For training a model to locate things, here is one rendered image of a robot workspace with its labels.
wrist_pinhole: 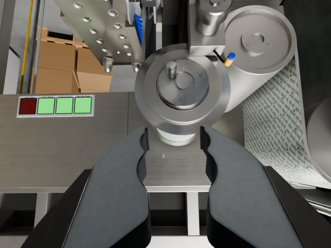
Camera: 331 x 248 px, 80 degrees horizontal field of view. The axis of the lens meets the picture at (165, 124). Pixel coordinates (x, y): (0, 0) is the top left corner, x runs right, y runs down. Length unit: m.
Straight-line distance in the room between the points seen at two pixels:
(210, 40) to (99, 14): 0.31
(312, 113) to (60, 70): 2.26
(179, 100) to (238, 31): 0.16
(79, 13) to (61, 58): 1.91
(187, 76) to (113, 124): 0.40
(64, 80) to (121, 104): 1.72
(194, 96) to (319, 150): 0.20
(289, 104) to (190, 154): 0.33
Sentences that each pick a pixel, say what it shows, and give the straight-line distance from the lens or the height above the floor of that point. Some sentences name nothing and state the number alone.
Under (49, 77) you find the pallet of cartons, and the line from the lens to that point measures 2.38.
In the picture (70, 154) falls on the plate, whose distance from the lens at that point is 0.69.
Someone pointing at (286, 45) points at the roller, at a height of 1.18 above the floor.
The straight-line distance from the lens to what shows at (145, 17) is 0.38.
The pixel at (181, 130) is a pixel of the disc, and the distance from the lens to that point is 0.29.
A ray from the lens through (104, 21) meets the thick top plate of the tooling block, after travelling 0.56.
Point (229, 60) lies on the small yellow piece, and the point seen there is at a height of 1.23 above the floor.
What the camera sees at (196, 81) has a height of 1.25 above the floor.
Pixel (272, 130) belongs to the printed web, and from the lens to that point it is 0.43.
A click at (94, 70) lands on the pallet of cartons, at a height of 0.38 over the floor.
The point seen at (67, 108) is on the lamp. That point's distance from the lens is 0.71.
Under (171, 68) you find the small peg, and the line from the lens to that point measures 0.27.
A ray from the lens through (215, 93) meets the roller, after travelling 0.30.
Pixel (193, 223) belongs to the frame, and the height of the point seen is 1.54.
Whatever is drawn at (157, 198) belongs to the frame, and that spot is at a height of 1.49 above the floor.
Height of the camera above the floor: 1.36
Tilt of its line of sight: 10 degrees down
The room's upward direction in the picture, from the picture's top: 179 degrees clockwise
